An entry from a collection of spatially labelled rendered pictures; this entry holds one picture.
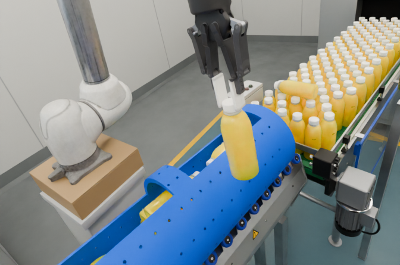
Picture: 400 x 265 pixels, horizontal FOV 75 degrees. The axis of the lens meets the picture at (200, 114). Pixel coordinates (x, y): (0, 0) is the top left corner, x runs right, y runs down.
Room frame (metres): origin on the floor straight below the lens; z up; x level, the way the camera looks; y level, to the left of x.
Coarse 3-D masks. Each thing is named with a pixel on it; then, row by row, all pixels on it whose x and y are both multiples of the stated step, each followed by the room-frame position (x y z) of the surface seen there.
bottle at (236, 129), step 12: (228, 120) 0.46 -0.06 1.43; (240, 120) 0.45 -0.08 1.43; (228, 132) 0.45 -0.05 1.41; (240, 132) 0.44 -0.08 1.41; (252, 132) 0.46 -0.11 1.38; (228, 144) 0.45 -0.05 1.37; (240, 144) 0.44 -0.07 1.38; (252, 144) 0.45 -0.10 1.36; (228, 156) 0.46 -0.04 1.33; (240, 156) 0.44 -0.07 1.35; (252, 156) 0.44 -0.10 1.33; (240, 168) 0.44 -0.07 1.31; (252, 168) 0.44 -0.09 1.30
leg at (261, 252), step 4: (264, 244) 0.87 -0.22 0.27; (260, 248) 0.84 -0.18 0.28; (264, 248) 0.87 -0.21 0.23; (256, 252) 0.86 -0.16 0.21; (260, 252) 0.84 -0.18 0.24; (264, 252) 0.87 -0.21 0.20; (256, 256) 0.87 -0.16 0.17; (260, 256) 0.84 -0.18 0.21; (264, 256) 0.86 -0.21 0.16; (256, 260) 0.87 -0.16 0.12; (260, 260) 0.85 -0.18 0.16; (264, 260) 0.86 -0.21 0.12; (256, 264) 0.87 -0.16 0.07; (260, 264) 0.85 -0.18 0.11; (264, 264) 0.86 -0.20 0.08
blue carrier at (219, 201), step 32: (256, 128) 0.70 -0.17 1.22; (288, 128) 0.72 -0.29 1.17; (192, 160) 0.75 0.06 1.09; (224, 160) 0.58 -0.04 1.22; (288, 160) 0.67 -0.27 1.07; (160, 192) 0.65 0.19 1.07; (192, 192) 0.48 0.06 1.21; (224, 192) 0.50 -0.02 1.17; (256, 192) 0.55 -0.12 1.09; (128, 224) 0.56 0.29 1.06; (160, 224) 0.41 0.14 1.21; (192, 224) 0.42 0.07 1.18; (224, 224) 0.45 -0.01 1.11; (96, 256) 0.48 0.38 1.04; (128, 256) 0.35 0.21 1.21; (160, 256) 0.35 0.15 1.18; (192, 256) 0.37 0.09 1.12
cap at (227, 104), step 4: (224, 100) 0.49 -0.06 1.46; (228, 100) 0.49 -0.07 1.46; (232, 100) 0.48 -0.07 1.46; (224, 104) 0.47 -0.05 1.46; (228, 104) 0.47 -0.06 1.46; (232, 104) 0.46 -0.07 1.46; (224, 108) 0.47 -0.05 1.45; (228, 108) 0.46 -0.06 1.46; (232, 108) 0.46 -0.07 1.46; (228, 112) 0.47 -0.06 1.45; (232, 112) 0.46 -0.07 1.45
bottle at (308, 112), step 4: (304, 108) 0.99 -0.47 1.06; (308, 108) 0.97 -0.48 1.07; (312, 108) 0.96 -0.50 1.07; (316, 108) 0.97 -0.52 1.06; (304, 112) 0.98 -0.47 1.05; (308, 112) 0.96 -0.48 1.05; (312, 112) 0.95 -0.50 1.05; (316, 112) 0.96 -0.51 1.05; (304, 116) 0.97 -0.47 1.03; (308, 116) 0.96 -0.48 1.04; (312, 116) 0.95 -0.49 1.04; (316, 116) 0.95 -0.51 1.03; (304, 120) 0.97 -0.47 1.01; (308, 120) 0.95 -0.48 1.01
